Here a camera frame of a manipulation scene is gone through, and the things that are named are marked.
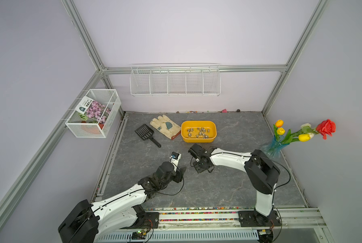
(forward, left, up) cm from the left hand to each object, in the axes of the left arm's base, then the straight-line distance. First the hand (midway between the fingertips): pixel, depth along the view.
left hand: (181, 166), depth 82 cm
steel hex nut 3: (+31, -18, -9) cm, 37 cm away
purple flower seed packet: (+22, +42, +25) cm, 53 cm away
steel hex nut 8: (+26, -13, -9) cm, 30 cm away
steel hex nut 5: (+29, -15, -10) cm, 34 cm away
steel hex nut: (+32, -9, -9) cm, 35 cm away
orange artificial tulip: (+10, -50, +21) cm, 55 cm away
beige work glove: (+36, +9, -10) cm, 39 cm away
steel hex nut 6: (+34, -14, -10) cm, 38 cm away
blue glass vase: (+7, -56, -2) cm, 56 cm away
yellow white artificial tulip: (+1, -59, +20) cm, 62 cm away
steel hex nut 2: (+28, -7, -10) cm, 31 cm away
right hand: (+4, -12, -9) cm, 15 cm away
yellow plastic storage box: (+30, -14, -9) cm, 35 cm away
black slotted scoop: (+33, +25, -10) cm, 42 cm away
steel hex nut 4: (+25, -19, -9) cm, 33 cm away
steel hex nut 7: (+30, -21, -9) cm, 38 cm away
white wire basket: (+16, +48, +20) cm, 55 cm away
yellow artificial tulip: (+5, -48, +21) cm, 53 cm away
